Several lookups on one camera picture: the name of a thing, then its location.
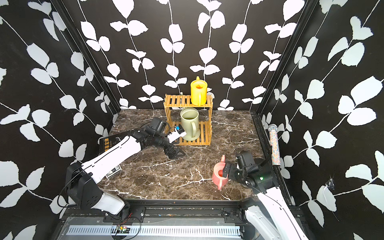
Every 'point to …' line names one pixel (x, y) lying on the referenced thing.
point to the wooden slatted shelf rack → (173, 104)
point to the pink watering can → (218, 179)
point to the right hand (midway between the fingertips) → (228, 169)
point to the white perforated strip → (156, 231)
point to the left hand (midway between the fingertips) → (181, 145)
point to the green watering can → (189, 123)
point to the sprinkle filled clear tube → (274, 145)
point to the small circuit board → (120, 229)
